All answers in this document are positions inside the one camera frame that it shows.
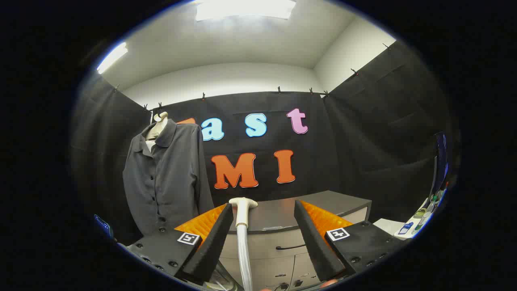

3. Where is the row of black clips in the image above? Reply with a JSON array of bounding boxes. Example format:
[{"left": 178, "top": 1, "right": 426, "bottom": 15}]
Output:
[{"left": 114, "top": 42, "right": 392, "bottom": 112}]

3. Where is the black backdrop cloth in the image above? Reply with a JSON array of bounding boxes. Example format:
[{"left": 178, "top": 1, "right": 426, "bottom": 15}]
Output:
[{"left": 71, "top": 40, "right": 459, "bottom": 247}]

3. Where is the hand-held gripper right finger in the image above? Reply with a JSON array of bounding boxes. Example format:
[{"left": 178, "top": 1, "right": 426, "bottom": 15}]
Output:
[{"left": 294, "top": 200, "right": 406, "bottom": 283}]

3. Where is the white side table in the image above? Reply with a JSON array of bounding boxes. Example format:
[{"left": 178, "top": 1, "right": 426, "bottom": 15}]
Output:
[{"left": 374, "top": 217, "right": 429, "bottom": 240}]

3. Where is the large ceiling light panel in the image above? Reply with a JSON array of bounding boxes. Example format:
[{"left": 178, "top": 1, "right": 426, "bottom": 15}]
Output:
[{"left": 195, "top": 0, "right": 296, "bottom": 21}]

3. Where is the grey cabinet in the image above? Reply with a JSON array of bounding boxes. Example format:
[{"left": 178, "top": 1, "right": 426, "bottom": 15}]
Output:
[{"left": 218, "top": 190, "right": 372, "bottom": 291}]

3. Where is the blue-edged dark phone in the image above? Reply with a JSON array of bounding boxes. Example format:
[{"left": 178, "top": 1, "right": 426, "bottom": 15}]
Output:
[{"left": 94, "top": 214, "right": 114, "bottom": 239}]

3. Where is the grey steamer hose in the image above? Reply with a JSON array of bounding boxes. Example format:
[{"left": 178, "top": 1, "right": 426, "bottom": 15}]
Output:
[{"left": 236, "top": 224, "right": 254, "bottom": 291}]

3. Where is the small ceiling light panel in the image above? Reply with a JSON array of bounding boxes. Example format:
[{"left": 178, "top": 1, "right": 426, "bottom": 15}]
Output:
[{"left": 96, "top": 42, "right": 128, "bottom": 74}]

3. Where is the cream clothes hanger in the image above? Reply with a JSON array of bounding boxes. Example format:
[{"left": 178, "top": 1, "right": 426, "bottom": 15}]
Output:
[{"left": 145, "top": 112, "right": 169, "bottom": 152}]

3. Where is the dark grey button shirt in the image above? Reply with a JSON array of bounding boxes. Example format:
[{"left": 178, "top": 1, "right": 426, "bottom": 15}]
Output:
[{"left": 122, "top": 118, "right": 214, "bottom": 237}]

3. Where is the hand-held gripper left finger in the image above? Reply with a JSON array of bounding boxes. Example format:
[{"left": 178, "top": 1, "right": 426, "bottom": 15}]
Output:
[{"left": 119, "top": 203, "right": 235, "bottom": 285}]

